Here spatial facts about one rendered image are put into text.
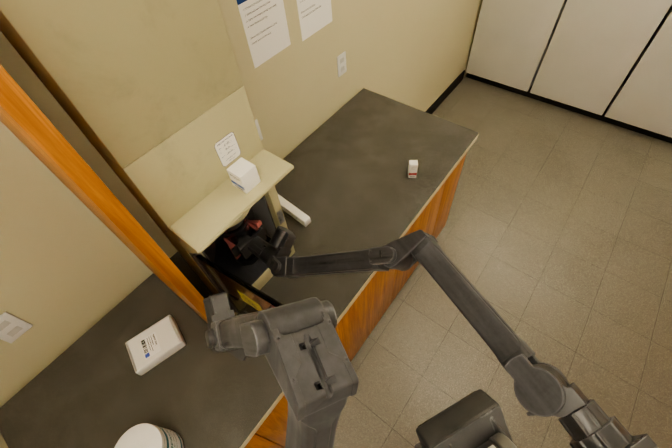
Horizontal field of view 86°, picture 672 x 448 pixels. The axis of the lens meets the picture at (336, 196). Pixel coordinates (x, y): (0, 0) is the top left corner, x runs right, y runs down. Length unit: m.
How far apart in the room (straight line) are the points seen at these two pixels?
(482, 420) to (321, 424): 0.18
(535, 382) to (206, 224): 0.73
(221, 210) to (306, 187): 0.79
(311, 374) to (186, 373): 0.99
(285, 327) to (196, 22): 0.58
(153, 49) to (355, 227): 1.02
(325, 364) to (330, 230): 1.09
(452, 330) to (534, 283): 0.63
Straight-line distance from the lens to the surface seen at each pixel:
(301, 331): 0.46
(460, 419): 0.49
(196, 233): 0.90
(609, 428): 0.80
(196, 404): 1.37
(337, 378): 0.45
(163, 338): 1.44
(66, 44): 0.71
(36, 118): 0.62
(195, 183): 0.92
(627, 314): 2.80
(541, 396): 0.79
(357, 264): 0.96
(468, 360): 2.34
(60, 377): 1.63
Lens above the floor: 2.19
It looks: 51 degrees down
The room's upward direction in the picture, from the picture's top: 6 degrees counter-clockwise
